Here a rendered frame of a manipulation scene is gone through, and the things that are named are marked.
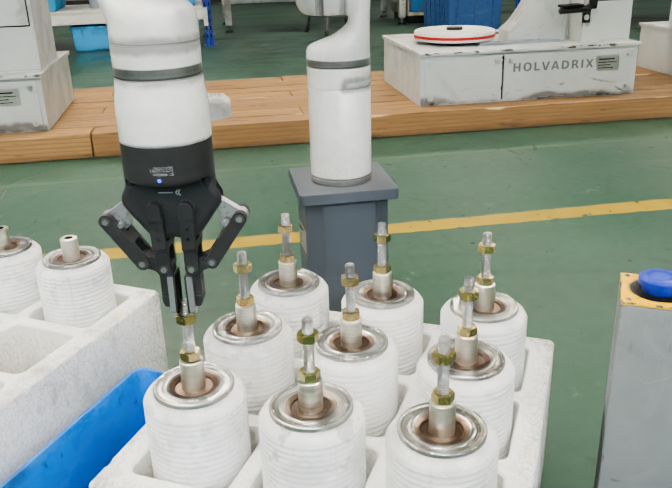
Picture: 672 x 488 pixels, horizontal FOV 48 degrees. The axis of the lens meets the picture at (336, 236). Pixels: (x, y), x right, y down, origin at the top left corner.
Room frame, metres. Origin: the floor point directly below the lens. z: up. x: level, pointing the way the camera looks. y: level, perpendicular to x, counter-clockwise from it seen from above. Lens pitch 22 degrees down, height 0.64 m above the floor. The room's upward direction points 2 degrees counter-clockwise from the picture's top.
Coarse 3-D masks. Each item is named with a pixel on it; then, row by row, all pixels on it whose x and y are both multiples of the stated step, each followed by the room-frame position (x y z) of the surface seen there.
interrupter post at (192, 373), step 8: (200, 360) 0.60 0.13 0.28; (184, 368) 0.60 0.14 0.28; (192, 368) 0.60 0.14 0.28; (200, 368) 0.60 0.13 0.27; (184, 376) 0.60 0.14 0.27; (192, 376) 0.60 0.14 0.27; (200, 376) 0.60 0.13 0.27; (184, 384) 0.60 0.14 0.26; (192, 384) 0.60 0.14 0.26; (200, 384) 0.60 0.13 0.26; (192, 392) 0.60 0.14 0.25
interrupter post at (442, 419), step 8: (432, 408) 0.52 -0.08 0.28; (440, 408) 0.52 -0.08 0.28; (448, 408) 0.52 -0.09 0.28; (432, 416) 0.52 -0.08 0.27; (440, 416) 0.52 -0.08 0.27; (448, 416) 0.52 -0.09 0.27; (432, 424) 0.52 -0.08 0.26; (440, 424) 0.52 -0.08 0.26; (448, 424) 0.52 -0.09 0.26; (432, 432) 0.52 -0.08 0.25; (440, 432) 0.52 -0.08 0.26; (448, 432) 0.52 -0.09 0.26
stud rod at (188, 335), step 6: (180, 300) 0.61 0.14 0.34; (186, 300) 0.61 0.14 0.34; (180, 306) 0.60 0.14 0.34; (186, 306) 0.60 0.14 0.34; (180, 312) 0.60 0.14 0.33; (186, 312) 0.60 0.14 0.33; (192, 324) 0.61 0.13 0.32; (186, 330) 0.60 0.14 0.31; (192, 330) 0.61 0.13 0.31; (186, 336) 0.60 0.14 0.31; (192, 336) 0.60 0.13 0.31; (186, 342) 0.60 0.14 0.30; (192, 342) 0.60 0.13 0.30; (186, 348) 0.60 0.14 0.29; (192, 348) 0.60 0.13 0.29
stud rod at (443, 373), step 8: (440, 336) 0.53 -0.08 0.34; (448, 336) 0.53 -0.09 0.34; (440, 344) 0.52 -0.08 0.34; (448, 344) 0.52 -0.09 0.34; (440, 352) 0.52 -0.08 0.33; (448, 352) 0.52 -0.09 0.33; (440, 368) 0.52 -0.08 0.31; (448, 368) 0.52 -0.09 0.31; (440, 376) 0.52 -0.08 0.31; (448, 376) 0.52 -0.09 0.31; (440, 384) 0.52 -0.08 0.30; (448, 384) 0.53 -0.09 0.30; (440, 392) 0.52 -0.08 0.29; (448, 392) 0.53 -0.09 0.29
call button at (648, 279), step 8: (640, 272) 0.66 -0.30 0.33; (648, 272) 0.66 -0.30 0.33; (656, 272) 0.66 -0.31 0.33; (664, 272) 0.66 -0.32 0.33; (640, 280) 0.65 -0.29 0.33; (648, 280) 0.64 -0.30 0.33; (656, 280) 0.64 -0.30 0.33; (664, 280) 0.64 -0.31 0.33; (648, 288) 0.64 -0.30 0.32; (656, 288) 0.64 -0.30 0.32; (664, 288) 0.63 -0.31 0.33; (664, 296) 0.64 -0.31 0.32
